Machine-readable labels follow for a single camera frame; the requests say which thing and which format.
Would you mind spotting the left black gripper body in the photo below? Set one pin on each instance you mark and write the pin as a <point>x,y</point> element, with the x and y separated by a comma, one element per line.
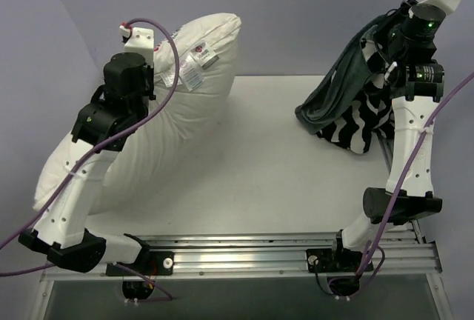
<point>149,85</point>

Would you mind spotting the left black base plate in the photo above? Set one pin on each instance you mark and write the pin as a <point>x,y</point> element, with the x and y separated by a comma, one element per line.
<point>155,263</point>

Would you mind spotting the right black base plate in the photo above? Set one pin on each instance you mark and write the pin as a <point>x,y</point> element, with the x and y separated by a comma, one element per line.
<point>325,260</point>

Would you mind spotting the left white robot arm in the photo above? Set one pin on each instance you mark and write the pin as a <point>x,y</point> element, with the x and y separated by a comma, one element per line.
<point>97,137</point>

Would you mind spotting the zebra and grey pillowcase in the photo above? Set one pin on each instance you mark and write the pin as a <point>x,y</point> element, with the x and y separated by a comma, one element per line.
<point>352,102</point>

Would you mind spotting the white pillow insert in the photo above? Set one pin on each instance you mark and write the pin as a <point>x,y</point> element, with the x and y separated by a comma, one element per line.
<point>208,49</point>

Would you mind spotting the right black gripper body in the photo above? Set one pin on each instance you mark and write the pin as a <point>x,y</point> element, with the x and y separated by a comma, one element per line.
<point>387,33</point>

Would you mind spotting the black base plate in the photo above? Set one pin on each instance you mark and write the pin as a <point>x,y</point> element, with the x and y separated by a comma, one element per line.
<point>155,263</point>
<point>325,260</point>

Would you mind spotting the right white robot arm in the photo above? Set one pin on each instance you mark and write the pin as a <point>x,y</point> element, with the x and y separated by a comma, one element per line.
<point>416,83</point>

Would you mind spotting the aluminium front rail frame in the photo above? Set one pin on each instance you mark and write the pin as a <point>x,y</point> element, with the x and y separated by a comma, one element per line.
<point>257,277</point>

